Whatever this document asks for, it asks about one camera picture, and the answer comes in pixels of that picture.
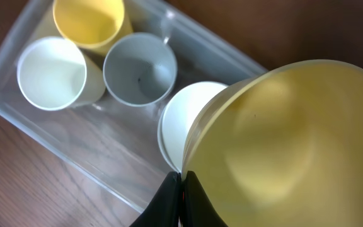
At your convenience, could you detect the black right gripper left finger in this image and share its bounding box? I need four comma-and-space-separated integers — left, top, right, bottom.
130, 172, 181, 227

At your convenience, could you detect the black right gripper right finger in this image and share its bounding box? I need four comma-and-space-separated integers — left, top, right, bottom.
180, 171, 227, 227

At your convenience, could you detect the white plastic bowl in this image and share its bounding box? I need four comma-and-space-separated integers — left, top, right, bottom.
162, 81, 228, 172

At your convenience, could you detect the clear plastic container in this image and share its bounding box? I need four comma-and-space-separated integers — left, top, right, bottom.
0, 1, 265, 212

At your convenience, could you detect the yellow plastic bowl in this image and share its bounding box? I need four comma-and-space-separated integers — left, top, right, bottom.
183, 60, 363, 226

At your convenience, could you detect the grey blue plastic cup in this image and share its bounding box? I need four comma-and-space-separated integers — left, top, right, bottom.
103, 33, 178, 107

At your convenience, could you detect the white plastic cup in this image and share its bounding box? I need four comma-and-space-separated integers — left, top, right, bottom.
16, 37, 106, 111

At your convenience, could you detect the yellow plastic cup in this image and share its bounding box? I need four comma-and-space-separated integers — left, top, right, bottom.
52, 0, 133, 55

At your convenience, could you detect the grey blue plastic bowl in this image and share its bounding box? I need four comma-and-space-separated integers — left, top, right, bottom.
157, 111, 180, 172

